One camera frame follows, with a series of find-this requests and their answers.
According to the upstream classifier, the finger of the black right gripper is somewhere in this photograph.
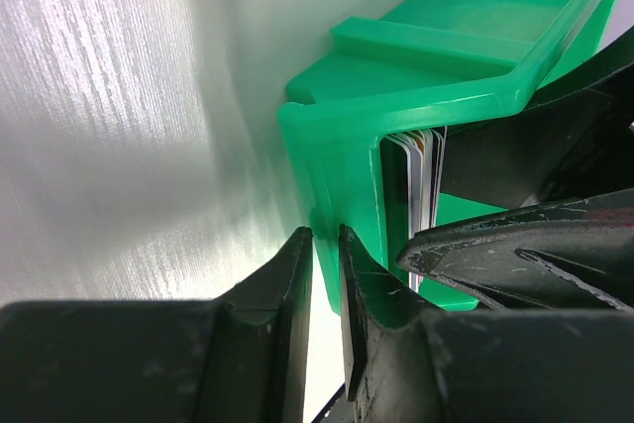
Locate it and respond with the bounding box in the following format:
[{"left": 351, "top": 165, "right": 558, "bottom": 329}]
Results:
[
  {"left": 441, "top": 31, "right": 633, "bottom": 209},
  {"left": 396, "top": 189, "right": 633, "bottom": 312}
]

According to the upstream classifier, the stack of light cards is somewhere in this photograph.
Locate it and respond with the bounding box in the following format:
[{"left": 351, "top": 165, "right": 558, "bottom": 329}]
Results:
[{"left": 379, "top": 127, "right": 447, "bottom": 291}]

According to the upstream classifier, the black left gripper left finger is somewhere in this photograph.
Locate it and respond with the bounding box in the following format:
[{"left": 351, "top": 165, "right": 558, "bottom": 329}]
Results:
[{"left": 1, "top": 227, "right": 313, "bottom": 422}]

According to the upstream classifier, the green plastic card bin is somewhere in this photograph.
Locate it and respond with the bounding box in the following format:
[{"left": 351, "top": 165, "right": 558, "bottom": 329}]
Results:
[{"left": 278, "top": 0, "right": 615, "bottom": 311}]

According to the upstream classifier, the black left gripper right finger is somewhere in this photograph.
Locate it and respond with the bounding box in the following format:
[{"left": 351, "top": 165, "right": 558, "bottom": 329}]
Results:
[{"left": 339, "top": 226, "right": 633, "bottom": 422}]

